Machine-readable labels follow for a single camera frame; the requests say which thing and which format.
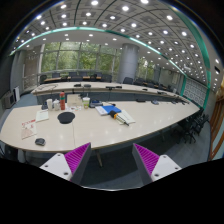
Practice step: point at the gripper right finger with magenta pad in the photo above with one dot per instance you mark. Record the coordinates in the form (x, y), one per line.
(151, 166)

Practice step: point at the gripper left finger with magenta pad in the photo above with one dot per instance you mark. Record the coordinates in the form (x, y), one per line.
(69, 166)

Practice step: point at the black computer mouse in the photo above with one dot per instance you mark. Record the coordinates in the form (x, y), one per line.
(40, 141)

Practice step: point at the round black mouse pad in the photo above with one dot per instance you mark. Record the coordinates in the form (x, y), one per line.
(66, 117)

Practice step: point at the long white conference table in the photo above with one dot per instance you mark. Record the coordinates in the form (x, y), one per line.
(90, 127)

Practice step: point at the black office chair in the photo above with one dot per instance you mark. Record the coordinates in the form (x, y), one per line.
(191, 125)

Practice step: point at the white paper sheet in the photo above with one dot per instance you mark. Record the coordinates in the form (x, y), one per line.
(42, 115)

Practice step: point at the white paper bag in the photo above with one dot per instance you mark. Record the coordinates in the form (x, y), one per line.
(73, 100)

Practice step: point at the green-lidded plastic cup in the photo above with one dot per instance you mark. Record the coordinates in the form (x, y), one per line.
(86, 102)

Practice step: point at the blue folder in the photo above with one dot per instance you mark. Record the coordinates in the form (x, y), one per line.
(107, 109)

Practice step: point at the white cup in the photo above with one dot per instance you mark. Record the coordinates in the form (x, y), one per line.
(49, 104)

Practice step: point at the red water bottle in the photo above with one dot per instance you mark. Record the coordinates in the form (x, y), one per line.
(62, 100)

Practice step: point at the rear curved conference table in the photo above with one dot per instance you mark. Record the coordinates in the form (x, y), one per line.
(101, 87)

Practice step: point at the grey round pillar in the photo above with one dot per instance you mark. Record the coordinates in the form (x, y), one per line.
(128, 61)

